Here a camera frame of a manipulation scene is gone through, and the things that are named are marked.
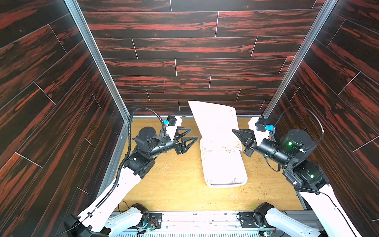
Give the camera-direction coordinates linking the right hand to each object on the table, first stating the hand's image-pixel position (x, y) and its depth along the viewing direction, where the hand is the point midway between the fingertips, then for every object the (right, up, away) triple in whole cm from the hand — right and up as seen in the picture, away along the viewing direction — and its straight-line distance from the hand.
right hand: (238, 126), depth 55 cm
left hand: (-17, -3, +4) cm, 18 cm away
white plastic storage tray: (+2, -23, +31) cm, 38 cm away
